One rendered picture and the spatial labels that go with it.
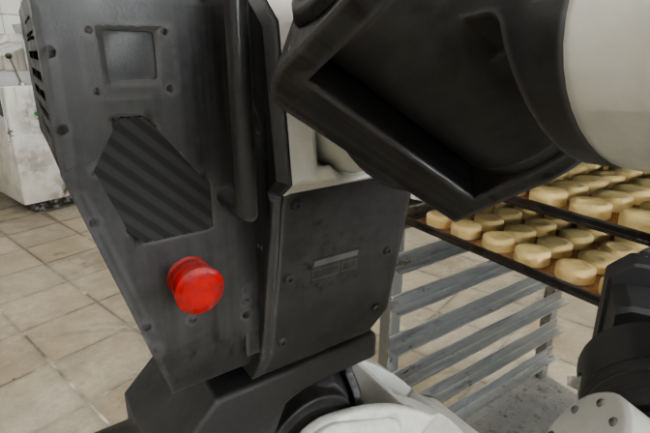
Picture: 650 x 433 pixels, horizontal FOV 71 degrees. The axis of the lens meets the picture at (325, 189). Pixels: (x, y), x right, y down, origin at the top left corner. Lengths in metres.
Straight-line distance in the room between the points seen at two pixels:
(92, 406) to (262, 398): 1.33
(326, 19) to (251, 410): 0.36
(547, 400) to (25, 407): 1.57
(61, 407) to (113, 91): 1.57
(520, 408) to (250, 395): 1.10
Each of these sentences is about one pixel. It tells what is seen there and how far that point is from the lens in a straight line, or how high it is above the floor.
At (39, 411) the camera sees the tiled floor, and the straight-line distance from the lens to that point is 1.82.
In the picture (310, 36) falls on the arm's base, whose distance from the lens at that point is 0.19.
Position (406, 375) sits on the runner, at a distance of 1.07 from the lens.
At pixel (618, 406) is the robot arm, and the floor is 0.92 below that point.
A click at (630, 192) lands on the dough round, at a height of 0.88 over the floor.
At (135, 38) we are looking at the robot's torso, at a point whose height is 1.08.
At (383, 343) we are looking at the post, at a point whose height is 0.50.
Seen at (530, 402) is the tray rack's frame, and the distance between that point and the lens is 1.50.
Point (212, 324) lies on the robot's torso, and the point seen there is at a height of 0.89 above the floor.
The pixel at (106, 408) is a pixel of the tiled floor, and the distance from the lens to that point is 1.74.
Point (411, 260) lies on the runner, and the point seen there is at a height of 0.68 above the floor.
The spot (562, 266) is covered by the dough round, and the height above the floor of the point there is 0.79.
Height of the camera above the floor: 1.07
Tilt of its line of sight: 17 degrees down
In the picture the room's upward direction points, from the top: straight up
